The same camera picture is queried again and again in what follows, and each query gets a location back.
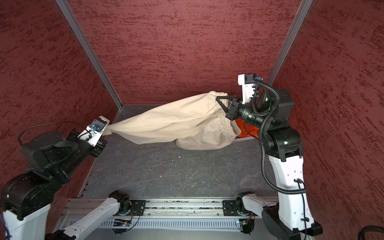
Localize beige shorts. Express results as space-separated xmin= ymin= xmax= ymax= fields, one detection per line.
xmin=103 ymin=91 xmax=242 ymax=150

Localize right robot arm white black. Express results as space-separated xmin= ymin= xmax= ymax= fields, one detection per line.
xmin=216 ymin=89 xmax=323 ymax=240

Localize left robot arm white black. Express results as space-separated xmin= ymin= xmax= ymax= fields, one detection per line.
xmin=1 ymin=116 xmax=134 ymax=240

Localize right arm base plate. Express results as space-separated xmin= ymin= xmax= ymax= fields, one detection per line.
xmin=222 ymin=199 xmax=256 ymax=217

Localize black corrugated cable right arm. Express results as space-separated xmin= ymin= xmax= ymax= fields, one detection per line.
xmin=251 ymin=78 xmax=307 ymax=196

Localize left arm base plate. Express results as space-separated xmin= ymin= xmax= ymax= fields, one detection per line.
xmin=117 ymin=200 xmax=147 ymax=216

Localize orange shorts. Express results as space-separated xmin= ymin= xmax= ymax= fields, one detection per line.
xmin=235 ymin=119 xmax=259 ymax=139

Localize circuit board with wires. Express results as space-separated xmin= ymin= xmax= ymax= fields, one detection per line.
xmin=111 ymin=219 xmax=133 ymax=235
xmin=237 ymin=219 xmax=255 ymax=235

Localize right circuit board with wires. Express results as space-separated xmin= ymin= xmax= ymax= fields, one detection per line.
xmin=237 ymin=219 xmax=255 ymax=235

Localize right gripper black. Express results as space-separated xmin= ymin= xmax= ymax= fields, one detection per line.
xmin=217 ymin=94 xmax=272 ymax=128

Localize left corner aluminium post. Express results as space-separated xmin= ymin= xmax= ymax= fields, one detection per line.
xmin=56 ymin=0 xmax=124 ymax=110

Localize corner aluminium post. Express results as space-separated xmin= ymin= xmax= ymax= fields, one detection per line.
xmin=56 ymin=0 xmax=124 ymax=110
xmin=267 ymin=0 xmax=313 ymax=85

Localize aluminium rail frame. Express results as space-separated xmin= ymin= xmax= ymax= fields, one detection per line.
xmin=56 ymin=198 xmax=274 ymax=240

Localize right corner aluminium post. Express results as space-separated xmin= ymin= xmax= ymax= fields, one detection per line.
xmin=267 ymin=0 xmax=313 ymax=85

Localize left circuit board with wires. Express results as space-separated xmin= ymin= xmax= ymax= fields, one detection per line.
xmin=111 ymin=219 xmax=133 ymax=235

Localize black cable bottom right corner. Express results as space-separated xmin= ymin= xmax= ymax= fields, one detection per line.
xmin=357 ymin=224 xmax=384 ymax=240

